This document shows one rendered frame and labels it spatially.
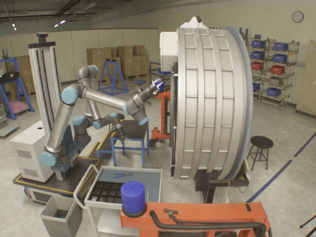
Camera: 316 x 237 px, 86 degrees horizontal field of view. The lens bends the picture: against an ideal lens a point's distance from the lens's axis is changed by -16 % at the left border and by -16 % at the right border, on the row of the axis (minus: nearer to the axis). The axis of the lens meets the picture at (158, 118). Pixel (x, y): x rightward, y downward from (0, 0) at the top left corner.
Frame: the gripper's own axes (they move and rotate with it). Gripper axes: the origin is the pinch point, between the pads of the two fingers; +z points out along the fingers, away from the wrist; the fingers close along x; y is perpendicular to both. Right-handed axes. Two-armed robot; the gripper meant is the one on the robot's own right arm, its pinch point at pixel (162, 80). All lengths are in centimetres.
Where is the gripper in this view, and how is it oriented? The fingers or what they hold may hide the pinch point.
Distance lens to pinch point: 150.0
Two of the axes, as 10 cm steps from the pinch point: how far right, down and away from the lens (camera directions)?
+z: 7.9, -5.4, -2.9
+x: -5.4, -3.8, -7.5
